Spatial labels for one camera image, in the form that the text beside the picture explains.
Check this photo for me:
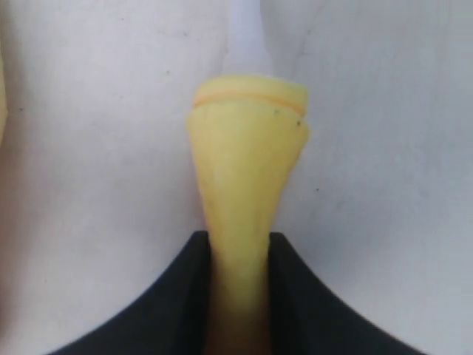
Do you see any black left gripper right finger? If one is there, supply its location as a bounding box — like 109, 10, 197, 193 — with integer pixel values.
269, 233, 420, 355

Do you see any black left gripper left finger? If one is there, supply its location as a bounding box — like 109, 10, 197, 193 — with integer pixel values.
56, 231, 211, 354

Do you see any severed rubber chicken head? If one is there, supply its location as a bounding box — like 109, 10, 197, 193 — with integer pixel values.
184, 0, 310, 355

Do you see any whole rubber chicken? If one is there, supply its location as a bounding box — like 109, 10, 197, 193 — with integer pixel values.
0, 55, 8, 143

